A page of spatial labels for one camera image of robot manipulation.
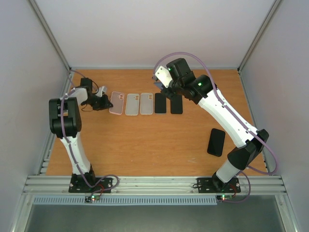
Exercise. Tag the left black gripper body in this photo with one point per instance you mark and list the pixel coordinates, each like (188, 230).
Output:
(98, 104)

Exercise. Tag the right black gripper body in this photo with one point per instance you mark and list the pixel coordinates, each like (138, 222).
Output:
(166, 90)

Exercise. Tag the pink phone case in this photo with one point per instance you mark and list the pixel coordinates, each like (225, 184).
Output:
(117, 100)

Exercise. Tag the phone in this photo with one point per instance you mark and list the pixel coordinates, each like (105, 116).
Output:
(176, 105)
(159, 85)
(216, 142)

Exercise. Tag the black smartphone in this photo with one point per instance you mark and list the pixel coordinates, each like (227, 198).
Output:
(160, 104)

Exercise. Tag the white phone case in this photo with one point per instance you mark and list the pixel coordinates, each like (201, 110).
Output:
(132, 104)
(146, 104)

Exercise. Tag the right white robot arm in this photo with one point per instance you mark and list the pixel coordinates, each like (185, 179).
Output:
(178, 79)

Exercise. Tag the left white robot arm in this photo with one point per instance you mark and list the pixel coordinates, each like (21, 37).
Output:
(65, 122)

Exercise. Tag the left circuit board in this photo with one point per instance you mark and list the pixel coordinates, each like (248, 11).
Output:
(93, 198)

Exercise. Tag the circuit board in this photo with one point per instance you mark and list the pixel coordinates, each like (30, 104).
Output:
(93, 198)
(225, 197)

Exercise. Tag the right circuit board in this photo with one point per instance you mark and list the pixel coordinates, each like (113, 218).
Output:
(225, 197)

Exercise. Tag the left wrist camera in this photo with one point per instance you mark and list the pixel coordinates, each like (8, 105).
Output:
(101, 91)

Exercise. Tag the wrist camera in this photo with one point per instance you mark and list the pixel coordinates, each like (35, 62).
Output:
(162, 75)
(101, 91)

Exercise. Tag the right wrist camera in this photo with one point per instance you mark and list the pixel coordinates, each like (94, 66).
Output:
(162, 75)

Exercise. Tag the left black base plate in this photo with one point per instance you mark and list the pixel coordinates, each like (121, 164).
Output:
(78, 185)

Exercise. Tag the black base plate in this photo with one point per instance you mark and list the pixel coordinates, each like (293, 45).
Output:
(205, 185)
(78, 185)

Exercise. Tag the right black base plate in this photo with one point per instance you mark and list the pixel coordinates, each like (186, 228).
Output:
(205, 185)

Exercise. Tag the aluminium front rail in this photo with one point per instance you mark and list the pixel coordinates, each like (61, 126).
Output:
(154, 185)

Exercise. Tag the grey slotted cable duct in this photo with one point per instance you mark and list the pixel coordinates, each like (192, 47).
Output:
(125, 200)

